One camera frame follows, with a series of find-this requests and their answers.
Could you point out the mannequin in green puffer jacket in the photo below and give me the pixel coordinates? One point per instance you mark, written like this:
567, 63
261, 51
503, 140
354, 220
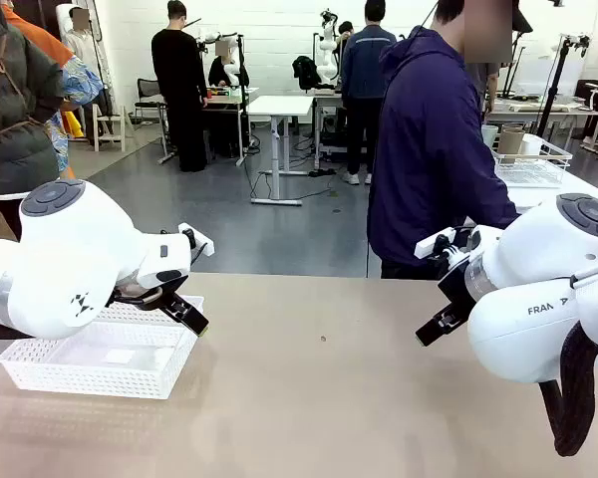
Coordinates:
15, 124

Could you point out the dark haired background person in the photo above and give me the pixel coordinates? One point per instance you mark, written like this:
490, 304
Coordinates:
347, 29

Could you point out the white perforated plastic basket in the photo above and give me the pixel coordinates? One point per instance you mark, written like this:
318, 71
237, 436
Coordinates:
104, 383

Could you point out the black backpack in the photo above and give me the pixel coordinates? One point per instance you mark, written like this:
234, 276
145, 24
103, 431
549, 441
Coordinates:
306, 72

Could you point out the white standing desk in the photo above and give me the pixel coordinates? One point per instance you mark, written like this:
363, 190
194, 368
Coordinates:
279, 104

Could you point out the blue patterned garment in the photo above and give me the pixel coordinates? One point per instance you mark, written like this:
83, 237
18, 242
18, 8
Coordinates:
80, 82

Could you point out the black cone lamp shade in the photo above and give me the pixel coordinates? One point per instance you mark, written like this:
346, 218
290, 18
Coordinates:
520, 20

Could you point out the black floor power strip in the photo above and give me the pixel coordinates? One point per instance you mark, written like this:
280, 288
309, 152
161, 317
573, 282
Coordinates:
323, 172

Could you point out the white side table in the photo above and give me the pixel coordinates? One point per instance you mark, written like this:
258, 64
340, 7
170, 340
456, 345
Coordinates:
593, 184

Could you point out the person's right forearm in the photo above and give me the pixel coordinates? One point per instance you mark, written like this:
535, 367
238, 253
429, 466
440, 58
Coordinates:
498, 209

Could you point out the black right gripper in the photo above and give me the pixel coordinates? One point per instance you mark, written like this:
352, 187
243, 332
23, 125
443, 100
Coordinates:
458, 286

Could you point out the black tripod stand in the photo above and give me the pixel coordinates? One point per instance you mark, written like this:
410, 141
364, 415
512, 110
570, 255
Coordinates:
558, 74

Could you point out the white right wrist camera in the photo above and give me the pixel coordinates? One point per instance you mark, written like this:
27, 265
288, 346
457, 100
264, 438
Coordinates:
431, 245

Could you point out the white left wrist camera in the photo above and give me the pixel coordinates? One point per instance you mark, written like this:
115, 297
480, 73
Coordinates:
202, 244

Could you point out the black mesh chair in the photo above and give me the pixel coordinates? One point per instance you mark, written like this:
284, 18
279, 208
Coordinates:
147, 89

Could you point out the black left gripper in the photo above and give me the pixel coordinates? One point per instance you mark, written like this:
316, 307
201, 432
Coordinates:
172, 289

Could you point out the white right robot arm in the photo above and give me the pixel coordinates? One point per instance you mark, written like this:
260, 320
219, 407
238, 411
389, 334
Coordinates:
528, 259

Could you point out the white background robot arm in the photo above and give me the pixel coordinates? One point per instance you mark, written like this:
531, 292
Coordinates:
326, 65

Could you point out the person in purple jacket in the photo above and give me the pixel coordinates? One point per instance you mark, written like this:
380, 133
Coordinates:
428, 149

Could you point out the person in black clothes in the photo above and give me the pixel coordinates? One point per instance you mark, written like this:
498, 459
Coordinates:
177, 74

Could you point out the white container in rack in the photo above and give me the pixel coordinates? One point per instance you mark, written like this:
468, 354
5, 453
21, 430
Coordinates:
531, 145

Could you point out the wooden top work desk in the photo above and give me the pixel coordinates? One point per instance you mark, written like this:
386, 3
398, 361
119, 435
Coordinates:
224, 99

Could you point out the person in blue jacket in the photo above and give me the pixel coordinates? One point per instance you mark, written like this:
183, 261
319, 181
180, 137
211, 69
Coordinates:
364, 65

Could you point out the mannequin in orange garment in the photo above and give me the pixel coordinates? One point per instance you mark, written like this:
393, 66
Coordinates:
35, 35

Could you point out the long grey work desk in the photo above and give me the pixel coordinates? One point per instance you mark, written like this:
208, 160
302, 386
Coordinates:
528, 113

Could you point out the black vertical pole stand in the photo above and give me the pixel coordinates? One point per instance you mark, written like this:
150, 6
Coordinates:
241, 124

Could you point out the seated person in black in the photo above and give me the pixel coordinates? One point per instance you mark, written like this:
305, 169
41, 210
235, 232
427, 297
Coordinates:
219, 74

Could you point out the mannequin in white clothes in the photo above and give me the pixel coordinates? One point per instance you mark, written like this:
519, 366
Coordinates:
82, 47

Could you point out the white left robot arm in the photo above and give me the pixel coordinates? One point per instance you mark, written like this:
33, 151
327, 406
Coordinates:
80, 239

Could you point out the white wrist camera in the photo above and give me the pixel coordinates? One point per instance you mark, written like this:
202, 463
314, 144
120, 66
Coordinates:
202, 244
431, 245

